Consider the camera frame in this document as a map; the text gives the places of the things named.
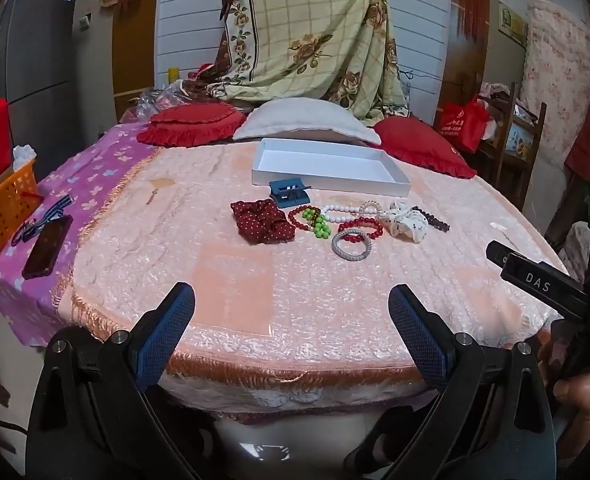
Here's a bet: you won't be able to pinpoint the white shallow box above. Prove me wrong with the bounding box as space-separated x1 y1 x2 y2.
251 138 412 198

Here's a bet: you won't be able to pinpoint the red frilled pillow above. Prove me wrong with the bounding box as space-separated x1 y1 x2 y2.
136 103 248 148

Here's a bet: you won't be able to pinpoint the orange plastic basket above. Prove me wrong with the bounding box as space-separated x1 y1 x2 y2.
0 158 43 267

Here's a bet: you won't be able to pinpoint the striped lanyard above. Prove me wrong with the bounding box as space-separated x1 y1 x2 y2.
11 195 76 247

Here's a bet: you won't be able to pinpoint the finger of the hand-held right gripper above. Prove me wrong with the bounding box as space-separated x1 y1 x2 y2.
486 240 514 267
501 252 590 320

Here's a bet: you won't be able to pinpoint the purple floral blanket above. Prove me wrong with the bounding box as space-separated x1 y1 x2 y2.
0 124 158 348

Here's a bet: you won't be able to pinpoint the red shopping bag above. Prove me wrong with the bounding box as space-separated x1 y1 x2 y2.
434 95 496 155

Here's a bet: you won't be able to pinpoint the grey refrigerator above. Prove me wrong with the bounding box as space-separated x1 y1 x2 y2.
0 0 78 181

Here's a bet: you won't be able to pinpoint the pink floral quilt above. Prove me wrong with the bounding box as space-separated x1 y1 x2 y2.
520 0 590 121

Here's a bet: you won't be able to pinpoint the white pillow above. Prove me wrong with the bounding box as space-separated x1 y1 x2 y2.
232 98 382 147

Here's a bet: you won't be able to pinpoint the green bead bracelet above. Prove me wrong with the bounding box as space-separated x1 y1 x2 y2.
302 208 332 240

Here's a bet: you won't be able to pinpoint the grey braided hair tie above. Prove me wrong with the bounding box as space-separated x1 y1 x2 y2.
331 228 372 262

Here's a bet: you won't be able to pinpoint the clear plastic bags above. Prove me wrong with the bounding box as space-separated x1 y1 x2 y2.
125 82 196 123

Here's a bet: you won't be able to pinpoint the plain red pillow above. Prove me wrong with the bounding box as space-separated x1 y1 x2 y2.
372 116 478 180

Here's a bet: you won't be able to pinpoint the white bead bracelet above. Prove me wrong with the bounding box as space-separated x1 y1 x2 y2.
321 203 376 225

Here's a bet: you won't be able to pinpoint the white printed scrunchie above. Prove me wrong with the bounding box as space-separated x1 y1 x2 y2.
377 200 430 245

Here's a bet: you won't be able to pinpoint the person's right hand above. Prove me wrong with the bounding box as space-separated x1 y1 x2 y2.
554 369 590 467

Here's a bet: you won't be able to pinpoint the pink fringed bedspread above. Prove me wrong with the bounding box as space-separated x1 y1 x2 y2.
70 140 570 411

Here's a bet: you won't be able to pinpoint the framed wall picture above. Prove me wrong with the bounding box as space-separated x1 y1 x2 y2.
497 2 528 51

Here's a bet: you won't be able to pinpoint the dark red dotted scrunchie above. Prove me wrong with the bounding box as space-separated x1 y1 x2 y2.
230 199 296 246

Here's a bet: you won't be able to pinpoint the cream floral checked blanket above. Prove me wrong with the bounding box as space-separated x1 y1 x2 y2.
187 0 410 121

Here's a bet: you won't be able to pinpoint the bright red bead bracelet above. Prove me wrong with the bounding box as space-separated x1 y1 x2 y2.
337 216 384 240

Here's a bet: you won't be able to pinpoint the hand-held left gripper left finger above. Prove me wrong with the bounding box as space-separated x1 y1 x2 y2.
25 281 210 480

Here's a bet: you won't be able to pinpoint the black phone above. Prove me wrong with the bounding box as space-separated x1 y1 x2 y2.
21 215 74 279

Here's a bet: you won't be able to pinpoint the blue hair clip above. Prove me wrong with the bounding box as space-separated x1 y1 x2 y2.
269 178 312 209

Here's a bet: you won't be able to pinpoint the dark red bead bracelet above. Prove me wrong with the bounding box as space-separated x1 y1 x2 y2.
288 204 326 233

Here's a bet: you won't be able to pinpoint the wooden chair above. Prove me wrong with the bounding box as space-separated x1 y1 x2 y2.
475 82 548 211

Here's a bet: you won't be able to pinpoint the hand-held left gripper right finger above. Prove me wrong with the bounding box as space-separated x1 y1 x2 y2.
342 284 558 480

